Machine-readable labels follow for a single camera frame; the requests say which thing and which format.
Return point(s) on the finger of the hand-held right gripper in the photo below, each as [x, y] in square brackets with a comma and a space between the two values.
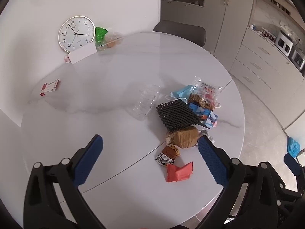
[292, 161]

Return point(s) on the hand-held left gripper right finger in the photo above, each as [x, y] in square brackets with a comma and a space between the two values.
[212, 158]

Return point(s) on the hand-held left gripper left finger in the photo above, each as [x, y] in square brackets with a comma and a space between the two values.
[89, 158]

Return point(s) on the silver foil wrapper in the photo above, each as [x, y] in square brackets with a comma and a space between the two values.
[205, 133]

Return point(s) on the brown paper wad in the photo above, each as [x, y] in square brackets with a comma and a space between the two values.
[184, 137]

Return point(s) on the red wrapper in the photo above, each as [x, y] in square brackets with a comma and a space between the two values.
[179, 172]

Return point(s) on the blue snack packet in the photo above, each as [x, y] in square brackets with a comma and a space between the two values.
[203, 115]

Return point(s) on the brown and white wrapper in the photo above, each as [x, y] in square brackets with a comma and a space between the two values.
[167, 156]

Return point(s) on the black foam net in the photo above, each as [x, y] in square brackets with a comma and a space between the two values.
[177, 115]

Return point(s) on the brown snack bag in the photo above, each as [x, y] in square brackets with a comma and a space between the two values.
[199, 100]

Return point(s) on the clear red printed snack packet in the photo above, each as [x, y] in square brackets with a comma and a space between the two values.
[206, 90]

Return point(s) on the blue face mask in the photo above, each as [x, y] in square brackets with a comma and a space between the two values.
[183, 94]

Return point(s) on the clear plastic container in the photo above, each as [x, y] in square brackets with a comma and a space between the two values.
[145, 102]

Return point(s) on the blue plastic bag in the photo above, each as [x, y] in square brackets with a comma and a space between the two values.
[293, 146]

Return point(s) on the red and white box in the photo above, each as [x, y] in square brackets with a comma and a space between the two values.
[49, 87]

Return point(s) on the beige drawer cabinet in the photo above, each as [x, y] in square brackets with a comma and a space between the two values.
[264, 71]

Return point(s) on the small pink packet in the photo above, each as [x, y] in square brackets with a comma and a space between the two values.
[67, 58]

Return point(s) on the silver toaster oven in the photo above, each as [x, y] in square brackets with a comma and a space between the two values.
[297, 57]

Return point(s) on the white paper card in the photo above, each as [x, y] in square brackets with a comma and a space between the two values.
[82, 54]

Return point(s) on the clear bag with food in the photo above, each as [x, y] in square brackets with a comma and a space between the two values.
[110, 41]

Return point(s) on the white microwave oven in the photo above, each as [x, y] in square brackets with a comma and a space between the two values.
[284, 41]

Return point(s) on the green plastic bag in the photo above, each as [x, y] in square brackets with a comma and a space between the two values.
[100, 35]

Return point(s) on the grey chair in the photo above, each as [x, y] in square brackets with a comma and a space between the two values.
[181, 33]

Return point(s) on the tall beige cabinet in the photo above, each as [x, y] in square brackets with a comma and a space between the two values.
[205, 12]

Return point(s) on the white round wall clock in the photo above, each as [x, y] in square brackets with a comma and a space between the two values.
[76, 33]

